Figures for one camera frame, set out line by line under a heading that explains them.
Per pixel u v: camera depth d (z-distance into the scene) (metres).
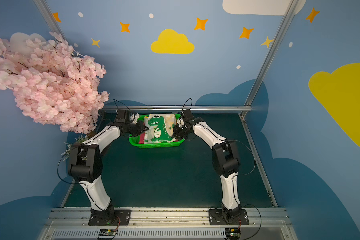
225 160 0.54
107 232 0.72
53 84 0.54
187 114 0.78
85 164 0.51
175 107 1.37
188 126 0.71
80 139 0.84
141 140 0.92
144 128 0.93
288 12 0.71
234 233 0.73
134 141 0.98
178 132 0.84
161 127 0.96
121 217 0.74
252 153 1.01
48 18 0.72
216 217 0.75
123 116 0.77
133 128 0.84
